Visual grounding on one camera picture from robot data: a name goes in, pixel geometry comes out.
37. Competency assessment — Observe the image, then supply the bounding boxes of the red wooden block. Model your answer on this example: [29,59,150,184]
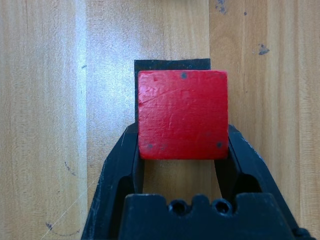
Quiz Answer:
[137,69,230,161]

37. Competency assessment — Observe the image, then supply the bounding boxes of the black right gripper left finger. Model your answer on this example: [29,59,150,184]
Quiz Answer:
[81,124,146,240]

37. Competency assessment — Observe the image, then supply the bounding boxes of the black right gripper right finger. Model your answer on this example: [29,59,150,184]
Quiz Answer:
[214,123,300,230]

